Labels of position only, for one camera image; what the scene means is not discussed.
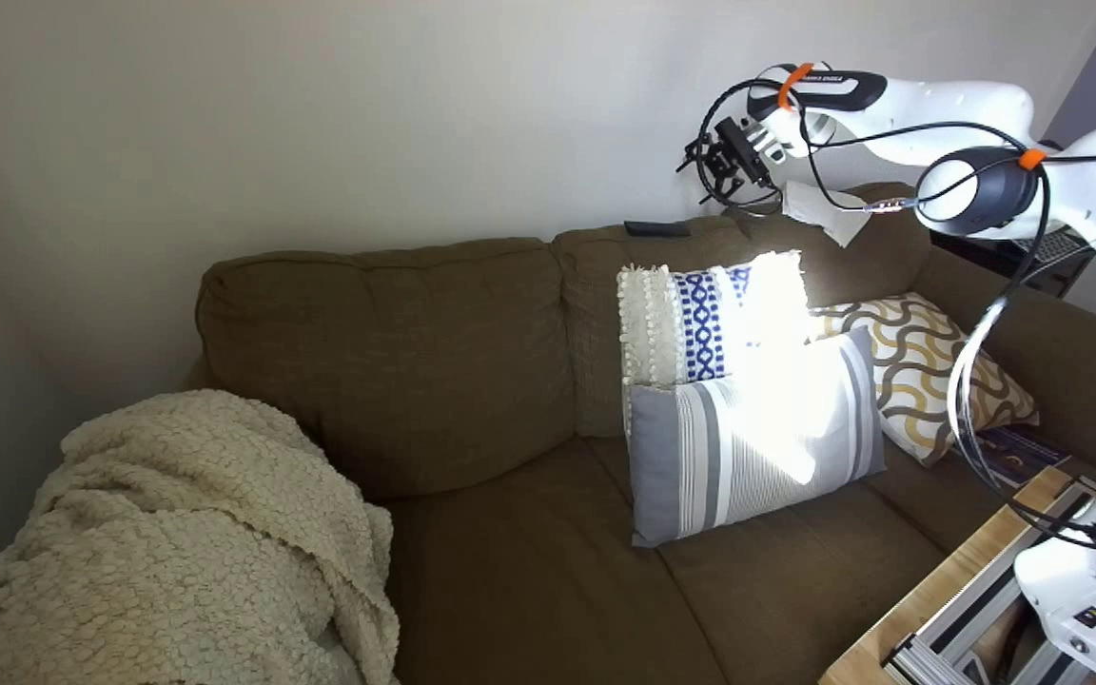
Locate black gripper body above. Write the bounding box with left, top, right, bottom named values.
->
left=713, top=114, right=791, bottom=192

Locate dark remote control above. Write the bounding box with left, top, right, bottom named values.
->
left=621, top=218, right=698, bottom=244

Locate blue and white pillow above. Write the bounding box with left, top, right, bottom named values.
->
left=611, top=248, right=819, bottom=388

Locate grey striped pillow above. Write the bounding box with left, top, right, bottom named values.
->
left=621, top=330, right=889, bottom=552

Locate yellow wavy pattern pillow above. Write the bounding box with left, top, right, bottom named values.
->
left=810, top=287, right=1041, bottom=469

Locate brown fabric sofa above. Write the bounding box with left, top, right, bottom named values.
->
left=189, top=183, right=1096, bottom=685

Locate dark side table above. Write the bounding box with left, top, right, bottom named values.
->
left=925, top=224, right=1096, bottom=304

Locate wooden table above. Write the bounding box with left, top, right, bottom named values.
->
left=819, top=459, right=1096, bottom=685

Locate cream knitted blanket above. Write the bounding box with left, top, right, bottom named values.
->
left=0, top=384, right=404, bottom=685

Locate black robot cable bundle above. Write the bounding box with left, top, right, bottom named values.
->
left=698, top=72, right=1096, bottom=556

